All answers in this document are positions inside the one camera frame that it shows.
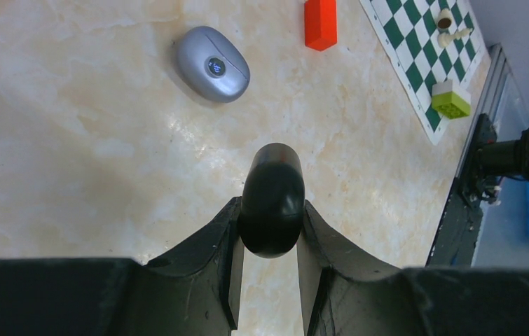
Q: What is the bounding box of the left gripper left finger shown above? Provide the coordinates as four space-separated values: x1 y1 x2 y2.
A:
0 197 244 335

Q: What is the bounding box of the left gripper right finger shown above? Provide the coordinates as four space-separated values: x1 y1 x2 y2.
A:
297 203 529 335

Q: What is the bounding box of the black earbud charging case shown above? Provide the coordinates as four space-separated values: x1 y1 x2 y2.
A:
238 143 305 259

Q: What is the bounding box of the purple grey earbud charging case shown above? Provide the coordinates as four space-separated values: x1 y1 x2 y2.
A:
176 26 251 103

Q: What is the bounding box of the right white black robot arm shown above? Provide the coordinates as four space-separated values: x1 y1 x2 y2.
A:
477 129 529 181

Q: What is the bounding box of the lime green white brick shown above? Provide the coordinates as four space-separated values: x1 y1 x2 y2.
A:
431 80 472 120

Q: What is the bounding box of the green white chessboard mat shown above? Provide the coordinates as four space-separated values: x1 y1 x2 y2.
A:
360 0 486 145

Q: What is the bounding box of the cream chess piece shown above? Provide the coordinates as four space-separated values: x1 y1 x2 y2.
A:
437 28 474 48

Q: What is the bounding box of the red block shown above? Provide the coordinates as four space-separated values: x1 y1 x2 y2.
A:
304 0 338 51

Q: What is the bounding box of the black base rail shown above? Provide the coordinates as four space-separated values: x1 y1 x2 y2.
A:
426 113 497 266

